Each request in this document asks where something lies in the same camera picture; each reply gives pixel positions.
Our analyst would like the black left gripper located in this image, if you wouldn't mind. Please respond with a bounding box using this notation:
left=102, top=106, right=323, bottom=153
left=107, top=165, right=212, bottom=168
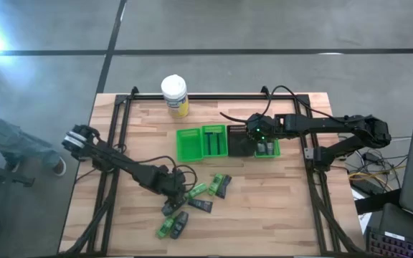
left=156, top=165, right=189, bottom=213

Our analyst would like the dark blue squeeze tube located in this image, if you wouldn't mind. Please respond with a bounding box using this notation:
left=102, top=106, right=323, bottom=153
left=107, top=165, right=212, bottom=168
left=161, top=201, right=179, bottom=217

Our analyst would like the green travel bottle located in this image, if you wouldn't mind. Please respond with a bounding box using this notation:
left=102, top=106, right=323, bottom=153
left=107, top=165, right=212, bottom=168
left=156, top=214, right=176, bottom=239
left=186, top=182, right=208, bottom=200
left=207, top=173, right=224, bottom=196

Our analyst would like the large dark foil bag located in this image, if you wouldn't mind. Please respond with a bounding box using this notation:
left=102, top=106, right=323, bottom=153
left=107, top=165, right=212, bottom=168
left=187, top=199, right=214, bottom=214

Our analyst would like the dark grey foreground bag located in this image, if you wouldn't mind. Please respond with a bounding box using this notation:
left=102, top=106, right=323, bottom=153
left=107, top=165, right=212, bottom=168
left=169, top=210, right=190, bottom=240

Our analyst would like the small dark foil bag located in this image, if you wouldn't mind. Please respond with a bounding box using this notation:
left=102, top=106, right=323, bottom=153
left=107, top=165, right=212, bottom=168
left=215, top=174, right=233, bottom=200

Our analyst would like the green plastic slotted basket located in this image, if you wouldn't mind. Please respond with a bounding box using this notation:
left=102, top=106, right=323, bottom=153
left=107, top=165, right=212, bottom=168
left=255, top=138, right=282, bottom=159
left=201, top=124, right=229, bottom=158
left=176, top=128, right=204, bottom=163

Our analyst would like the black plastic slotted basket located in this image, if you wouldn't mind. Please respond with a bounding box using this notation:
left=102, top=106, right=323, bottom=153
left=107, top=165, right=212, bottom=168
left=227, top=124, right=257, bottom=158

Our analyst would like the Lysol wipes canister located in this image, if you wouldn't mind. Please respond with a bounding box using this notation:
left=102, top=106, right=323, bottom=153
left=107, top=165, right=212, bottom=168
left=160, top=74, right=190, bottom=119

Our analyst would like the person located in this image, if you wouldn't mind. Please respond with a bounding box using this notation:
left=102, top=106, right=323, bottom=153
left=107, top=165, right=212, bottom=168
left=0, top=103, right=67, bottom=177

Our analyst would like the black keyboard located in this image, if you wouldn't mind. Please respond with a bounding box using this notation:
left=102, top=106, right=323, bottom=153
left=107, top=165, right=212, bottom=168
left=366, top=226, right=413, bottom=258

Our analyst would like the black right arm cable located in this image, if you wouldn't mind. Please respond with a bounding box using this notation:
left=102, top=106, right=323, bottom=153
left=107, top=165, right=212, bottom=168
left=219, top=85, right=340, bottom=125

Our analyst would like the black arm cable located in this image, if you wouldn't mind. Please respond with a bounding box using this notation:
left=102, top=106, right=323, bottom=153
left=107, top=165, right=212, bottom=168
left=219, top=85, right=340, bottom=125
left=118, top=143, right=197, bottom=194

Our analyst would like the black table frame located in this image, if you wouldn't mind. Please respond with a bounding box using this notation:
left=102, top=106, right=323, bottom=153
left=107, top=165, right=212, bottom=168
left=62, top=85, right=365, bottom=257

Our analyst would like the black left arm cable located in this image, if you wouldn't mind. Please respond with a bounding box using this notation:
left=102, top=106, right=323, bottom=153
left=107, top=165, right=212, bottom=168
left=118, top=143, right=197, bottom=194

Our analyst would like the yellow cable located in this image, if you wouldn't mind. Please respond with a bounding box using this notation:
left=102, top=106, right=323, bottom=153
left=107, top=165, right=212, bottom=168
left=348, top=165, right=408, bottom=180

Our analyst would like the black strap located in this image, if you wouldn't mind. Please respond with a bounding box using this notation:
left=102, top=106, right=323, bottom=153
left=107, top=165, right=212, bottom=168
left=353, top=188, right=403, bottom=215

